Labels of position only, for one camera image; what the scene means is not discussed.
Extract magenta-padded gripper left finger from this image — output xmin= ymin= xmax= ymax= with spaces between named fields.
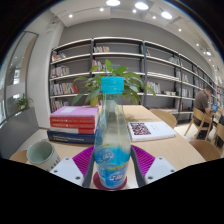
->
xmin=49 ymin=145 xmax=98 ymax=189

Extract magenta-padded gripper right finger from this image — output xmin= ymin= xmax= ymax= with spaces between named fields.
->
xmin=129 ymin=144 xmax=177 ymax=189

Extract clear water bottle blue cap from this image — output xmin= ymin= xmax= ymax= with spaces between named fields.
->
xmin=93 ymin=76 xmax=132 ymax=190

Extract pale green patterned mug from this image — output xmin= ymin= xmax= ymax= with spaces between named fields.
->
xmin=26 ymin=139 xmax=62 ymax=172

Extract dark blue book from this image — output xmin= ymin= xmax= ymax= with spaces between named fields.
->
xmin=46 ymin=129 xmax=98 ymax=145

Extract round-backed wooden chair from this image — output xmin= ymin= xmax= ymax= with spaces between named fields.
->
xmin=8 ymin=149 xmax=29 ymax=165
xmin=188 ymin=138 xmax=223 ymax=163
xmin=148 ymin=108 xmax=179 ymax=130

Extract pink book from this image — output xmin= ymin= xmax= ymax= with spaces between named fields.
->
xmin=49 ymin=105 xmax=100 ymax=119

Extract slat-backed wooden chair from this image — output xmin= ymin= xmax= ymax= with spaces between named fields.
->
xmin=213 ymin=122 xmax=224 ymax=148
xmin=183 ymin=107 xmax=213 ymax=142

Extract person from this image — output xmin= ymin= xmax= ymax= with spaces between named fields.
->
xmin=193 ymin=84 xmax=215 ymax=140

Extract small green plant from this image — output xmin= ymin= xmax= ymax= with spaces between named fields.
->
xmin=15 ymin=93 xmax=35 ymax=112

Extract potted green plant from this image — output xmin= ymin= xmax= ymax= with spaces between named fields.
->
xmin=71 ymin=59 xmax=157 ymax=108

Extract ceiling lights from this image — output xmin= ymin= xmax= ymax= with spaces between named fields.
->
xmin=68 ymin=0 xmax=213 ymax=57

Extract long wall bookshelf unit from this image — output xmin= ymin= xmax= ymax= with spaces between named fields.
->
xmin=49 ymin=36 xmax=224 ymax=117

